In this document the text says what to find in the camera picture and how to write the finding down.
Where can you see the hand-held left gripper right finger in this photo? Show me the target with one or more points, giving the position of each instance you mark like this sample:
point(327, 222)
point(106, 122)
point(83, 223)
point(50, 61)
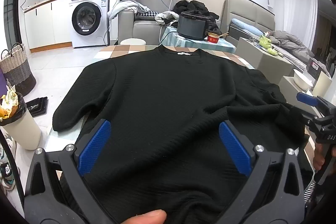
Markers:
point(233, 145)

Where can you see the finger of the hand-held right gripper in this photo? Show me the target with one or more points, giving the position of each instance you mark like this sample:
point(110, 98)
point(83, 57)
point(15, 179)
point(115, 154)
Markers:
point(311, 123)
point(307, 99)

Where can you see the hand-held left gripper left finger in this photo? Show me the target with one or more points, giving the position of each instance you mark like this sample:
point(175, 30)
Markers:
point(94, 145)

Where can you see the black knit sweater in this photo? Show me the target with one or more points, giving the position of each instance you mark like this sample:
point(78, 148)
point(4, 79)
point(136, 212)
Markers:
point(168, 98)

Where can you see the pile of black clothes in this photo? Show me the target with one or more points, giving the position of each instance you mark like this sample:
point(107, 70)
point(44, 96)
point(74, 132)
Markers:
point(195, 6)

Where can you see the person's right hand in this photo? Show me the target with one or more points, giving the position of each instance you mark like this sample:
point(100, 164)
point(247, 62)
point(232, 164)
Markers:
point(319, 158)

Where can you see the person's left hand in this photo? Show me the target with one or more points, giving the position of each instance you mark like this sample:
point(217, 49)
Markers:
point(147, 217)

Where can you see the low grey cabinet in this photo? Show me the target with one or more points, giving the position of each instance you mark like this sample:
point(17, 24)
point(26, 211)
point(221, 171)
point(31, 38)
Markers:
point(291, 90)

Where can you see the white basin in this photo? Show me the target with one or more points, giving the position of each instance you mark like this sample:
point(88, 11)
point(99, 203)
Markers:
point(302, 81)

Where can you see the cream box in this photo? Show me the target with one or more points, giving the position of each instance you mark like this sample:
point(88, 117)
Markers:
point(324, 86)

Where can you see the black box with red label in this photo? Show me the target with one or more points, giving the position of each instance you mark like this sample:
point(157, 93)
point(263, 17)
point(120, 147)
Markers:
point(316, 67)

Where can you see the grey blanket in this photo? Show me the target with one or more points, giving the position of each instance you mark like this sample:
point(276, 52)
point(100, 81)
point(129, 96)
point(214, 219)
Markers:
point(291, 43)

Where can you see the tall grey cabinet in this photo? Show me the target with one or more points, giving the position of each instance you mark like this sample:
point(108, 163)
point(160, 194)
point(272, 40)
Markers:
point(262, 61)

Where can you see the green monster slipper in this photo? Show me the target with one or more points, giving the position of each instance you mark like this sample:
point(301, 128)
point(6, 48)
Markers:
point(265, 41)
point(272, 51)

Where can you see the black floor tray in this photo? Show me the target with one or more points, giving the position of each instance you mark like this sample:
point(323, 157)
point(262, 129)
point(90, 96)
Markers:
point(36, 106)

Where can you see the cream trash bin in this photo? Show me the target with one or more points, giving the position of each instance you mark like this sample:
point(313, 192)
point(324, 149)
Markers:
point(22, 132)

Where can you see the white sneaker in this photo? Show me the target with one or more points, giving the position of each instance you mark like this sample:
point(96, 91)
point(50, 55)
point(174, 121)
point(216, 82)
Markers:
point(8, 145)

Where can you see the white curtain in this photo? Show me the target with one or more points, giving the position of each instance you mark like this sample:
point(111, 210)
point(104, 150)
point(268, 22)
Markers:
point(302, 8)

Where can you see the light blue pillow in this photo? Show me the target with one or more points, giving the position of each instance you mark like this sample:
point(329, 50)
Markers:
point(246, 26)

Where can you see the crumpled yellow wrappers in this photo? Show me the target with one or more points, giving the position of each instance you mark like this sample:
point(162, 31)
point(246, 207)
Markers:
point(8, 106)

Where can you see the checked tablecloth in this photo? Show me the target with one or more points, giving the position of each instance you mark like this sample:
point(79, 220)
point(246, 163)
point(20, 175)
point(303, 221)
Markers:
point(123, 52)

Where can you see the woven laundry basket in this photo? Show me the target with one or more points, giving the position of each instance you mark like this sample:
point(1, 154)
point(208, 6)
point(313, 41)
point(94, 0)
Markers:
point(18, 74)

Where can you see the wooden chopsticks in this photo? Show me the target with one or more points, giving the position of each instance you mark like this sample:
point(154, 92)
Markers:
point(223, 34)

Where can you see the side table with blue cloth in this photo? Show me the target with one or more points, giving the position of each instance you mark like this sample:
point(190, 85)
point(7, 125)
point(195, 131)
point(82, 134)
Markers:
point(194, 44)

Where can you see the red bowl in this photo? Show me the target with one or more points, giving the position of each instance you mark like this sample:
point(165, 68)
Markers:
point(213, 37)

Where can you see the white round stool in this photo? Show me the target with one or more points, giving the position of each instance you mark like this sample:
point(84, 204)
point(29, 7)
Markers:
point(132, 41)

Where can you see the purple bag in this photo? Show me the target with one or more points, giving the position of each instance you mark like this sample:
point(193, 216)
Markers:
point(3, 81)

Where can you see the black electric cooker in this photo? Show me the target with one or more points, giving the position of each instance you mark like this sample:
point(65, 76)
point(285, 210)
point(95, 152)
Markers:
point(191, 27)

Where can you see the grey sofa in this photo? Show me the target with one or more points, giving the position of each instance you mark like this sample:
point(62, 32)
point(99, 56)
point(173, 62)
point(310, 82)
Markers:
point(147, 29)

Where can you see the white washing machine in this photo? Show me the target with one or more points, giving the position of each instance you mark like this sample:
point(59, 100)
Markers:
point(89, 16)

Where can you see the white kitchen base cabinets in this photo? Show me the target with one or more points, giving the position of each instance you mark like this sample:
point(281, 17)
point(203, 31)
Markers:
point(44, 24)

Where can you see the houndstooth pillow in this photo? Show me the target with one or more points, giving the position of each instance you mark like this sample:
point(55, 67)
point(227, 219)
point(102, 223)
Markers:
point(145, 16)

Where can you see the light grey hoodie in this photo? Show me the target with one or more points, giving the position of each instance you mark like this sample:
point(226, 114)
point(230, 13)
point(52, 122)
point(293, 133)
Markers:
point(123, 7)

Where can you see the white grey garment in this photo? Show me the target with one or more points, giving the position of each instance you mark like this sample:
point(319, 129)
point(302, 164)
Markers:
point(166, 16)

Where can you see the dark glass door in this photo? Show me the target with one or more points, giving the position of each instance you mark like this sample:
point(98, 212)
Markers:
point(13, 8)

